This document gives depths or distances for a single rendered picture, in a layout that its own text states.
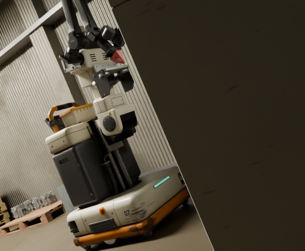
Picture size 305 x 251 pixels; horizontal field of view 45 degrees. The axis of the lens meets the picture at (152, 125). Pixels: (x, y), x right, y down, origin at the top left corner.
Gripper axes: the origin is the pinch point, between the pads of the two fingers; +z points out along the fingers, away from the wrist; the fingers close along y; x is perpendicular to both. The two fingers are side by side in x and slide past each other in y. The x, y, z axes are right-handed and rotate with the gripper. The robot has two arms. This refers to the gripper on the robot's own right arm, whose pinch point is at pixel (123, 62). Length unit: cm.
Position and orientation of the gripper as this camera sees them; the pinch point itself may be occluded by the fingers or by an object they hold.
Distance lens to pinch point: 210.5
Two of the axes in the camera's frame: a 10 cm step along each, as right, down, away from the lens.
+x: -5.0, 7.0, 5.1
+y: 5.2, -2.3, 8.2
